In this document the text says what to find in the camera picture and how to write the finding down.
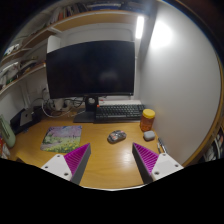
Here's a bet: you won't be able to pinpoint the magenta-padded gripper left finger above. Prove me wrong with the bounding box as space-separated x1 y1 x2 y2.
40 142 92 185

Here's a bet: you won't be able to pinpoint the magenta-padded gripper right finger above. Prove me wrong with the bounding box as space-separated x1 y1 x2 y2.
131 142 185 185

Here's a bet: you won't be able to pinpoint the transparent computer mouse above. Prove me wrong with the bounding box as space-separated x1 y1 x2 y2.
107 129 128 144

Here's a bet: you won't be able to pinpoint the floral printed mouse pad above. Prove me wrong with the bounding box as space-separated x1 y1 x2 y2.
40 125 83 154

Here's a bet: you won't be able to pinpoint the pens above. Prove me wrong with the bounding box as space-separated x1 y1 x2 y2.
156 137 169 155

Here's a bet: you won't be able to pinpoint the small grey earbuds case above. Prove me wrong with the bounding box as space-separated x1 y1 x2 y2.
143 130 156 142

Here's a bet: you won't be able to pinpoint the orange jar with yellow lid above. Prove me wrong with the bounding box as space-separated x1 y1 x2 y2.
139 108 156 132

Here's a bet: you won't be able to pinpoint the side shelf unit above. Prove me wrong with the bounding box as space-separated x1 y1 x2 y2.
203 125 224 163

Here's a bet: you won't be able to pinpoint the grey mini computer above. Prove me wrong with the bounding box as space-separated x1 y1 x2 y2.
9 105 44 135

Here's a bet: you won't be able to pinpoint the pale green appliance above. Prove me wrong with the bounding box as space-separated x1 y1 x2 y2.
0 114 17 149

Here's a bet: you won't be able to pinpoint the dark grey keyboard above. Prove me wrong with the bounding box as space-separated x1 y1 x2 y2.
94 103 147 124

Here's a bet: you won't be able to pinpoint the black computer monitor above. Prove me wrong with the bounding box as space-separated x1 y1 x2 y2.
45 40 137 124

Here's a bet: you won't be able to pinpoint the white strip light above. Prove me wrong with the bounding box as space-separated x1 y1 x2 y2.
134 15 146 40

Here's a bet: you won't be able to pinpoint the white cable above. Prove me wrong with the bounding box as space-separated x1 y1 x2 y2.
40 97 73 119

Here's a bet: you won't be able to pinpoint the wooden wall shelf unit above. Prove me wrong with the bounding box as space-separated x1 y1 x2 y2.
0 1 148 98

